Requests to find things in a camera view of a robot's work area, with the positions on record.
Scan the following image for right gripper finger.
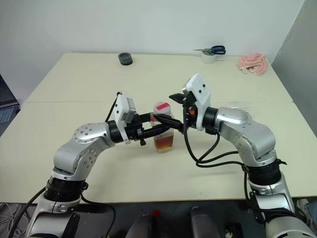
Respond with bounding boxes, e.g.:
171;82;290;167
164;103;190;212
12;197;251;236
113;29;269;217
168;93;186;104
154;114;186;132

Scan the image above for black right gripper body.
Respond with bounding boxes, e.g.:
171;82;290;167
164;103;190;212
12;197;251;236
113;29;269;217
182;91;199;129

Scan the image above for dark laptop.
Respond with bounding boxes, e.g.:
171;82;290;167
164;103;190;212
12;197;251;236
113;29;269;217
0;73;21;136

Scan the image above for white floor cables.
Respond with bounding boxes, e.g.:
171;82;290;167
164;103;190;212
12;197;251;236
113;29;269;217
0;197;30;238

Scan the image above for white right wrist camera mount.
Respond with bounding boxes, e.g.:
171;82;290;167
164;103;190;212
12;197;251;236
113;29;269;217
182;73;212;131

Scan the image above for blue handled scissors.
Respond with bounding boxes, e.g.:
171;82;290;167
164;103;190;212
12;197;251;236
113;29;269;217
193;45;227;56

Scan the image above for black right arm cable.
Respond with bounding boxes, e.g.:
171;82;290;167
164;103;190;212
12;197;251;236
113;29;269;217
182;104;267;224

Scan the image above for grey rounded shape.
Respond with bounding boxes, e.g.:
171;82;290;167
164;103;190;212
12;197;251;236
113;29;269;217
128;212;160;238

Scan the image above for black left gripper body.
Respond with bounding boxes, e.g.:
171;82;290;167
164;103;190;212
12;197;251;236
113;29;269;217
125;113;147;147

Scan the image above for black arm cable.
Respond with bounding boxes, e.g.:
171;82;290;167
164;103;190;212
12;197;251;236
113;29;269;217
16;183;117;238
182;104;267;224

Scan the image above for white tape roll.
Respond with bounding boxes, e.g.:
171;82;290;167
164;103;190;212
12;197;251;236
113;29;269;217
201;50;217;65

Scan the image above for dark grey round tape roll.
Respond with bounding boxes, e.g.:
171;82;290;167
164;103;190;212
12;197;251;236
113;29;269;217
118;52;134;67

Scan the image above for dark rounded shape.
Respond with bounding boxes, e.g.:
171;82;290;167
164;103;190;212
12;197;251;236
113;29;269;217
190;206;211;238

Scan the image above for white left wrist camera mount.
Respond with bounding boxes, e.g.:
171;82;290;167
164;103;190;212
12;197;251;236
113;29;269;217
114;92;138;145

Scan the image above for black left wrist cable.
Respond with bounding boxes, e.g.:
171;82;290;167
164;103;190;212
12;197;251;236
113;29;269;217
106;91;123;122

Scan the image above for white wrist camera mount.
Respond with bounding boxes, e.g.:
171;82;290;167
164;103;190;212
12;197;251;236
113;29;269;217
114;92;138;145
182;73;212;131

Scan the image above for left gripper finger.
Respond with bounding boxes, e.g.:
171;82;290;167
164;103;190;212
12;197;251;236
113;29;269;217
142;124;172;139
138;112;157;123

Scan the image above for clear bottle with amber drink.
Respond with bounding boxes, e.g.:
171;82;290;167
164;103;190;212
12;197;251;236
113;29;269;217
153;101;175;155

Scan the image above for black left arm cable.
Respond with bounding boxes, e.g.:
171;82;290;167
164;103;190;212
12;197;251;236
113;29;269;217
16;183;117;238

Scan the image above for pink cloth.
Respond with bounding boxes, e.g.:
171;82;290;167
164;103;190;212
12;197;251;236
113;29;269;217
236;52;268;76

